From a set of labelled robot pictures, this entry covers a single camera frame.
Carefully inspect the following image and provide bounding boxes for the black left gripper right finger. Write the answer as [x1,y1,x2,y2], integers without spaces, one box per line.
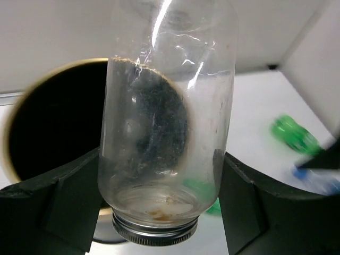
[219,154,339,254]

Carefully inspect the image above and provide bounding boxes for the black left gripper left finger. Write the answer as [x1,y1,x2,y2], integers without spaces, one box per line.
[1,149,102,254]

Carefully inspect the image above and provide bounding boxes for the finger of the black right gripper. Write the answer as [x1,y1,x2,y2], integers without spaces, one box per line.
[296,138,339,170]

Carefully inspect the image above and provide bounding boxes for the green bottle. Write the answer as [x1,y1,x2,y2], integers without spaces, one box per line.
[183,178,222,216]
[270,114,324,156]

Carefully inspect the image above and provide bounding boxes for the clear jar with metal lid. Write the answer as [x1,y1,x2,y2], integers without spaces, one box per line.
[98,1,238,247]

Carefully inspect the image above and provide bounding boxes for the dark blue gold-rimmed bin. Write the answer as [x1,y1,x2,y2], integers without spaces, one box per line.
[2,58,190,183]

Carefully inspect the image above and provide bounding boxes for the blue capped bottle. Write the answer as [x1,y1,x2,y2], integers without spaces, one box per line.
[292,168,339,196]

